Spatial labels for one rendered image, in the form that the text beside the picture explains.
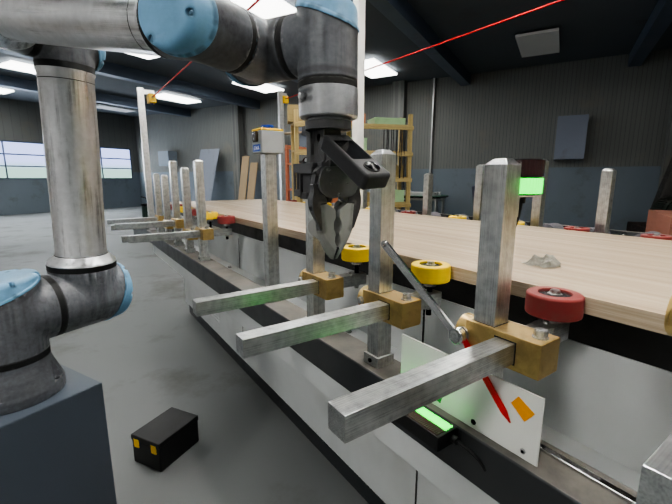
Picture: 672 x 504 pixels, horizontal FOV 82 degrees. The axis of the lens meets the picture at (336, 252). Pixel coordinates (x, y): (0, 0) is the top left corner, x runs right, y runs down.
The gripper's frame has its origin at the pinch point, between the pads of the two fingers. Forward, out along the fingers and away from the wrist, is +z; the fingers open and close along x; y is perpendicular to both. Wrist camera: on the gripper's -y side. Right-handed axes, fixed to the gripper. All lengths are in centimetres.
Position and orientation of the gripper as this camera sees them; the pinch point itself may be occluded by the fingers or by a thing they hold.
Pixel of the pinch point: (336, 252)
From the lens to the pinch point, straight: 61.3
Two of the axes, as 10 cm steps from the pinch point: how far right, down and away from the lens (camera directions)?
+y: -5.7, -1.5, 8.1
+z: 0.0, 9.8, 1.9
